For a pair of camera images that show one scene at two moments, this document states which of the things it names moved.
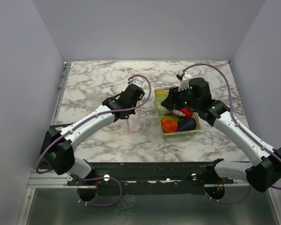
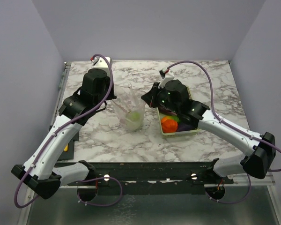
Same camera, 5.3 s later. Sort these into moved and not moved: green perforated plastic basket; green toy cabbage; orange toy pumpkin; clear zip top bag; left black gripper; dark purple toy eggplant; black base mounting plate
Moved: clear zip top bag; green toy cabbage; left black gripper
Not moved: black base mounting plate; dark purple toy eggplant; orange toy pumpkin; green perforated plastic basket
